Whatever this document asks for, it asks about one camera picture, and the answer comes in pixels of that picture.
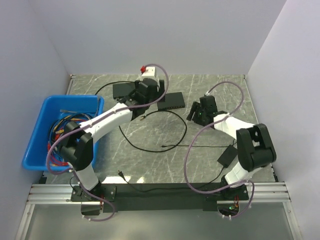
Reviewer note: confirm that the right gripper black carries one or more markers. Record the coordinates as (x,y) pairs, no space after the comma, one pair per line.
(196,107)

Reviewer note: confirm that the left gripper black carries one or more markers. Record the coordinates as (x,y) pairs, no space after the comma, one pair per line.
(160,83)

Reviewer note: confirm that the black network switch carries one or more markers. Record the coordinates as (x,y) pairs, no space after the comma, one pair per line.
(171,101)
(120,90)

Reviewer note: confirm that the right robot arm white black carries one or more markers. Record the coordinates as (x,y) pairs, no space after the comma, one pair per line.
(255,149)

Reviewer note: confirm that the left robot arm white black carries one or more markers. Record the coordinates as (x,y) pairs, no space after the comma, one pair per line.
(77,144)

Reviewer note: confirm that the blue plastic bin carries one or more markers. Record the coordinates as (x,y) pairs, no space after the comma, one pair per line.
(54,108)

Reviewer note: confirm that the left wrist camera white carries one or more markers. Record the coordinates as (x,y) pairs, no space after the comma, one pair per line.
(148,72)

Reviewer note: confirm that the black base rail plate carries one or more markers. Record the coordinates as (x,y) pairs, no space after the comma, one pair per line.
(167,196)

